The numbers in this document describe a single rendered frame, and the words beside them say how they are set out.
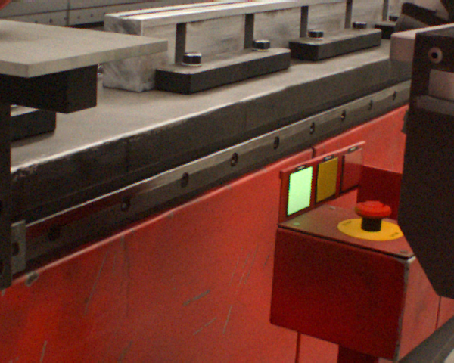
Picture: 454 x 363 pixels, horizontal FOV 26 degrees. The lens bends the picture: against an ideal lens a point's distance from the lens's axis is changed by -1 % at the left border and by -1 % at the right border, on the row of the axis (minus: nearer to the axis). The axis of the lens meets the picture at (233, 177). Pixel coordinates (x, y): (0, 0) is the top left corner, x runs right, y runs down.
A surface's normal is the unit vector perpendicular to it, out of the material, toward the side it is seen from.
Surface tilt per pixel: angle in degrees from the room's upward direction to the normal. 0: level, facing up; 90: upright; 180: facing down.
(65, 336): 90
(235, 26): 90
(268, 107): 90
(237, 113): 90
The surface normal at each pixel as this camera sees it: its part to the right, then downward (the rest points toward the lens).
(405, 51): -0.55, 0.19
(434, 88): -0.83, 0.11
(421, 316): 0.83, 0.19
